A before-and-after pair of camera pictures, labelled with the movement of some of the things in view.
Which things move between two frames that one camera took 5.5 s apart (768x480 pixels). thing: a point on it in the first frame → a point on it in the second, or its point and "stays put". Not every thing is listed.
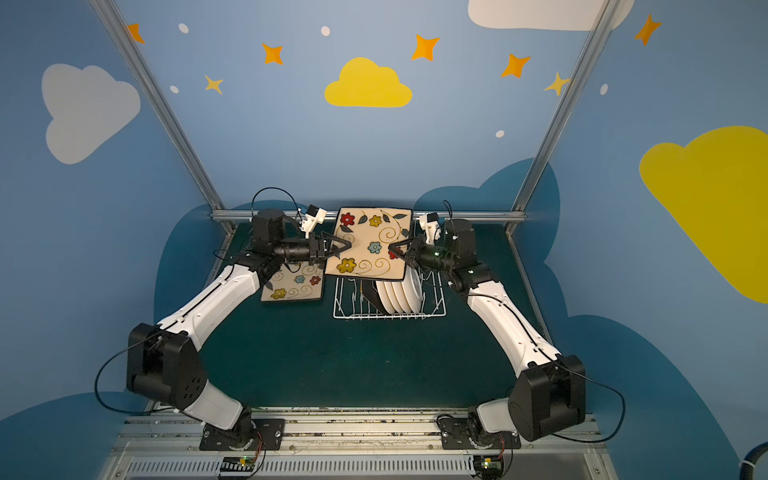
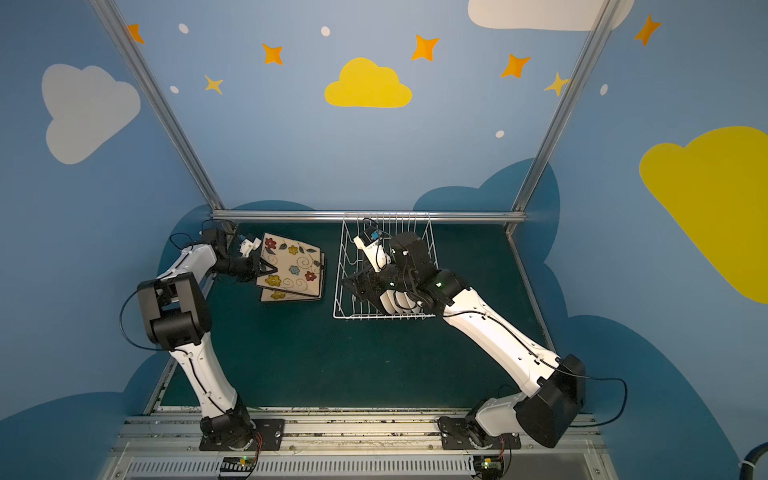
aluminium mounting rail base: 340,444 stays put
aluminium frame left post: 158,98 stays put
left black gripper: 323,246 → 257,264
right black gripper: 414,251 → 365,285
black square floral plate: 294,281 stays put
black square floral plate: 370,231 → 277,295
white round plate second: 396,294 stays put
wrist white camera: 429,223 → 371,241
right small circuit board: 488,467 stays put
